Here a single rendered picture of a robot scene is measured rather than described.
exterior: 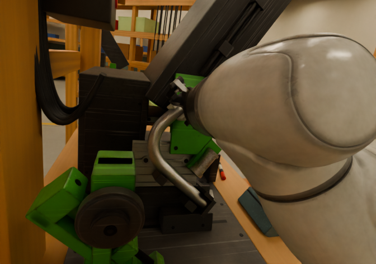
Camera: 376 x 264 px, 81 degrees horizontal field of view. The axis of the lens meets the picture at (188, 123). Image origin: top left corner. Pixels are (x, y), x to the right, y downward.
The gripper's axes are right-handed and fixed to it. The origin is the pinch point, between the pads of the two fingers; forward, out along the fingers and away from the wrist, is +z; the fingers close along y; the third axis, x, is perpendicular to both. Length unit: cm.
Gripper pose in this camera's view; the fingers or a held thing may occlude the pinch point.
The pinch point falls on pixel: (179, 109)
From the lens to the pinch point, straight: 52.8
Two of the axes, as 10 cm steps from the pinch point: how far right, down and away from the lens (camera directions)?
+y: -6.3, -7.5, -2.1
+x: -7.3, 6.6, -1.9
